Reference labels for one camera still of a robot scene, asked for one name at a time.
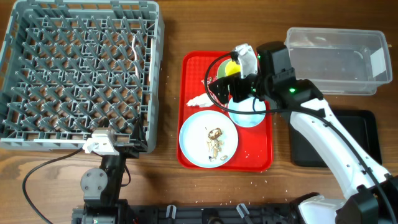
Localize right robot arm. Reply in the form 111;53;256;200
205;42;397;223

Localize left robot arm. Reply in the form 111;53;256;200
79;126;139;224

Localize small light blue bowl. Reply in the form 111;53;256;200
228;97;267;128

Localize clear plastic bin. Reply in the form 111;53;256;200
285;27;393;95

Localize red snack wrapper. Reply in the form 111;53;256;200
201;78;212;94

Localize black tray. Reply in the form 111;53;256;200
289;110;382;167

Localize red plastic tray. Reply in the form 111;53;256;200
177;51;273;172

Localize yellow cup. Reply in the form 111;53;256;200
225;60;241;76

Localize green bowl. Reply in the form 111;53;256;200
216;58;231;78

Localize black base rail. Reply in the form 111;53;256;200
72;203;300;224

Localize food scraps on plate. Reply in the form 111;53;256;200
206;128;224;162

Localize large light blue plate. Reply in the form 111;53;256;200
178;110;239;169

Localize white napkin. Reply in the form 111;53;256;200
186;93;214;108

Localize grey dishwasher rack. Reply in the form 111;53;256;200
1;1;165;153

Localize pink utensil in rack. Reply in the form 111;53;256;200
131;34;141;78

